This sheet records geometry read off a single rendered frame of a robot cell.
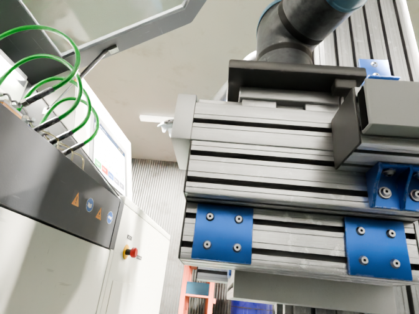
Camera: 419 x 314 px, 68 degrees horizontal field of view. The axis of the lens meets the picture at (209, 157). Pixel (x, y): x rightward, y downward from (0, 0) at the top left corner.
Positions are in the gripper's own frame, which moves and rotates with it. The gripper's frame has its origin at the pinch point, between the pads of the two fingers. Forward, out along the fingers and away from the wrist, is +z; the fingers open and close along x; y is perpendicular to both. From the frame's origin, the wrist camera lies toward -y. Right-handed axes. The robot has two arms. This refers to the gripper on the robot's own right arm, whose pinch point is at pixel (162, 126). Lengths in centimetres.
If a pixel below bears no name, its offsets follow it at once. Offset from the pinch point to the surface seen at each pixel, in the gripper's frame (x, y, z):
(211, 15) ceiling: 127, -195, 45
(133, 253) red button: -28, 63, -14
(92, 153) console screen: -26.1, 21.0, 17.3
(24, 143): -84, 44, -32
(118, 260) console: -33, 65, -12
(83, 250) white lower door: -56, 63, -21
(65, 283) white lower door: -61, 71, -22
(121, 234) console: -34, 57, -13
